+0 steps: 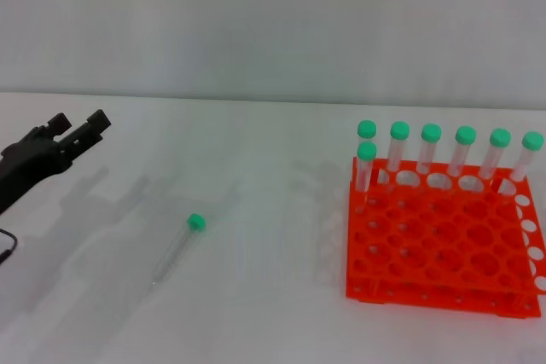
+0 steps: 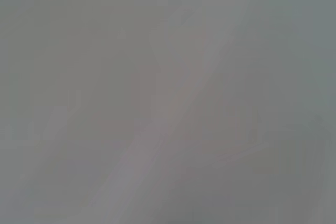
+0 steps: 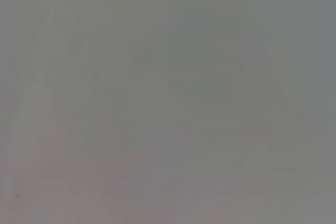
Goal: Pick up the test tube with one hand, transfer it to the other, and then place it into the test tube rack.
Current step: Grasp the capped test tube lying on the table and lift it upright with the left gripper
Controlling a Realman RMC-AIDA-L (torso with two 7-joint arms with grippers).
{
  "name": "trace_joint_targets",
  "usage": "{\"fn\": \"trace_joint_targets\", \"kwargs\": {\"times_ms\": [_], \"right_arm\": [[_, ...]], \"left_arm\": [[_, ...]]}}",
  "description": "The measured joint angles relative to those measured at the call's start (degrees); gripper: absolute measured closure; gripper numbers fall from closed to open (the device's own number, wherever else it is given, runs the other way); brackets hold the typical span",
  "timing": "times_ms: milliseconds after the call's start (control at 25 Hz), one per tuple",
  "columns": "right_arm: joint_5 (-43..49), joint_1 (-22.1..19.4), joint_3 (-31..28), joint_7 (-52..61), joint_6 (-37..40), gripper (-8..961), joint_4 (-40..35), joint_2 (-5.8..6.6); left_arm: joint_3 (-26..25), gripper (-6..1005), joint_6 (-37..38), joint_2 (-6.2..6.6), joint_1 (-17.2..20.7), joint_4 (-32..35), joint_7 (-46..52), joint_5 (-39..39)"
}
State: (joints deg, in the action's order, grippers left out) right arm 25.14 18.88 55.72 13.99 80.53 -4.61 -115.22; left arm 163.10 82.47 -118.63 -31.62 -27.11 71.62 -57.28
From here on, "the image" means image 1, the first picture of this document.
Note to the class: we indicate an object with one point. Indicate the clear test tube green cap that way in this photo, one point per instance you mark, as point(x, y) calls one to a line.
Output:
point(431, 132)
point(367, 128)
point(367, 151)
point(532, 140)
point(500, 137)
point(465, 134)
point(399, 129)
point(196, 221)

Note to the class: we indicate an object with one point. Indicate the orange test tube rack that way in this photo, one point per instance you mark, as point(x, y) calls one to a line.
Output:
point(439, 244)

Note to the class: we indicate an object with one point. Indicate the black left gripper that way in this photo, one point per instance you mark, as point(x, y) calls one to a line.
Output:
point(30, 163)

